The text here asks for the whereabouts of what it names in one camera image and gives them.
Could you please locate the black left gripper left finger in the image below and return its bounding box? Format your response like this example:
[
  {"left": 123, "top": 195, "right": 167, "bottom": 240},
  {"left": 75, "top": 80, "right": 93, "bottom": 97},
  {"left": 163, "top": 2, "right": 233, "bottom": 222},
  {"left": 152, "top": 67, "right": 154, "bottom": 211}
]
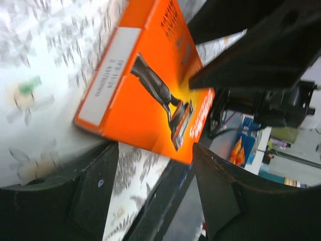
[{"left": 1, "top": 142, "right": 119, "bottom": 240}]

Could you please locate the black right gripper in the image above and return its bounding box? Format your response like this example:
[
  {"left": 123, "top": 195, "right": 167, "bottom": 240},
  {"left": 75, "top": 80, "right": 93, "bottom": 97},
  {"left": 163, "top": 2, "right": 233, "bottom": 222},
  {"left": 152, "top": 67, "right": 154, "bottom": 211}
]
[{"left": 189, "top": 0, "right": 320, "bottom": 138}]

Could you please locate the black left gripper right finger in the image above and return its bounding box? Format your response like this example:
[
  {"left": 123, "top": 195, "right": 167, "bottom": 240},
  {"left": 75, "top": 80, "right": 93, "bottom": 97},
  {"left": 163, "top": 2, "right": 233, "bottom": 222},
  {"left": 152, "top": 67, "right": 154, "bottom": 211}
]
[{"left": 193, "top": 143, "right": 320, "bottom": 240}]

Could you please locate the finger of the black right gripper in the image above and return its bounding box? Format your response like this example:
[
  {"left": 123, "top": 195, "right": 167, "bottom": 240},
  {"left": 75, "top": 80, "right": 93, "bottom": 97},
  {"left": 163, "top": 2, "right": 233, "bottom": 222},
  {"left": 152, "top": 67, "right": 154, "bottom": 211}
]
[{"left": 188, "top": 0, "right": 283, "bottom": 44}]

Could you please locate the orange Gillette razor box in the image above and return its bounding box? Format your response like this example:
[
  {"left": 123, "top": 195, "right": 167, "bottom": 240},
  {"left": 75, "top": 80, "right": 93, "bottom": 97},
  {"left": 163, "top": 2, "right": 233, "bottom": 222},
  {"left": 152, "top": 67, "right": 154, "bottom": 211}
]
[{"left": 74, "top": 1, "right": 215, "bottom": 164}]

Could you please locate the floral table mat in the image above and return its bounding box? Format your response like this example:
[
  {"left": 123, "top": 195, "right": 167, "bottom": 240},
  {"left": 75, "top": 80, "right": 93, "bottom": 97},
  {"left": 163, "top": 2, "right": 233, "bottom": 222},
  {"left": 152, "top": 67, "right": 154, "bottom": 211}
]
[{"left": 1, "top": 1, "right": 125, "bottom": 214}]

